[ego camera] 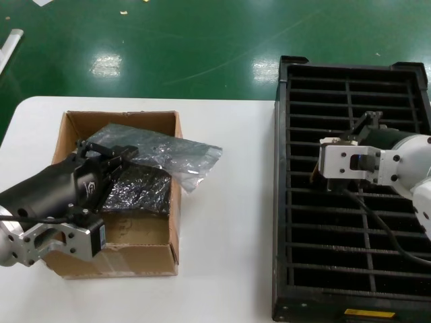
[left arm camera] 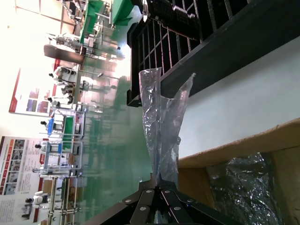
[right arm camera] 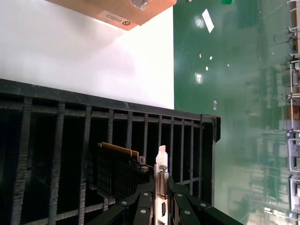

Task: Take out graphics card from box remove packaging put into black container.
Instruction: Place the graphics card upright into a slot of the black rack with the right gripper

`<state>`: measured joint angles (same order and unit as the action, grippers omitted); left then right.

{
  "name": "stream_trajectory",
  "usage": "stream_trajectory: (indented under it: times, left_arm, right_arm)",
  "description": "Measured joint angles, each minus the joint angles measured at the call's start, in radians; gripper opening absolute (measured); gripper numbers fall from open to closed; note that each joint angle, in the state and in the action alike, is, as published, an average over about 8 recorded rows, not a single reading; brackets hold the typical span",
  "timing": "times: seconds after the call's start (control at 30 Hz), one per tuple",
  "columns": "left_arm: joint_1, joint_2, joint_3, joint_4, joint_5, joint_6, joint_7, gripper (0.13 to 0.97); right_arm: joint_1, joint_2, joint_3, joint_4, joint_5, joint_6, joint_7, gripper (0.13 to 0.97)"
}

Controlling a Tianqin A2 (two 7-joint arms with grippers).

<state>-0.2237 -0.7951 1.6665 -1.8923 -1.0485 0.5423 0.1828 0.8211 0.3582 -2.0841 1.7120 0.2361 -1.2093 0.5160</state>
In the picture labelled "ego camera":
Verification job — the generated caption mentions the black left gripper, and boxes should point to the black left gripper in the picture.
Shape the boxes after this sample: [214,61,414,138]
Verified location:
[0,138,139,220]

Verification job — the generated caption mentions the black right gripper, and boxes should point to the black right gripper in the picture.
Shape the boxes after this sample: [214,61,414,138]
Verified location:
[349,110,409,153]

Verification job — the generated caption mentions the grey transparent antistatic bag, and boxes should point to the grey transparent antistatic bag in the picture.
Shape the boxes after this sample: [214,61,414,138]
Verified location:
[86,122,224,194]

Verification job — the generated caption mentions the brown cardboard box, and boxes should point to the brown cardboard box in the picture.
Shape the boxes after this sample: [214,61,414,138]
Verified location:
[42,110,185,279]

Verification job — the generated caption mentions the graphics card in shiny bag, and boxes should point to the graphics card in shiny bag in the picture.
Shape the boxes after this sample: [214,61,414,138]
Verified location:
[98,164,171,216]

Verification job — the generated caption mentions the black slotted plastic container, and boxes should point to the black slotted plastic container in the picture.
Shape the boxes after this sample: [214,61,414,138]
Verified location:
[271,55,431,322]

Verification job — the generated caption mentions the white pipe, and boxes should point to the white pipe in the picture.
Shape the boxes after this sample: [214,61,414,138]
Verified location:
[0,29,24,75]

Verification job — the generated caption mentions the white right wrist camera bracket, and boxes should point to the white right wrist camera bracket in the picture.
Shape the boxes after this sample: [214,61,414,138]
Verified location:
[319,143,395,185]

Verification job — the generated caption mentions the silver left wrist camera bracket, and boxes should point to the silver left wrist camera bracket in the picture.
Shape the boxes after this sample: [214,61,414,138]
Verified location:
[5,208,106,268]

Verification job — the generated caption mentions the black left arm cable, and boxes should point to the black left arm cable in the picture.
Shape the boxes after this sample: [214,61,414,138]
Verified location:
[0,205,74,225]

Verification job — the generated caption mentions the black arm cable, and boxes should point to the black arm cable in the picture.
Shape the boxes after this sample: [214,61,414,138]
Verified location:
[0,205,74,225]
[336,183,431,264]

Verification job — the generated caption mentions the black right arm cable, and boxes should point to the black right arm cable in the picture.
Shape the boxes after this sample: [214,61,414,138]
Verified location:
[336,183,431,264]

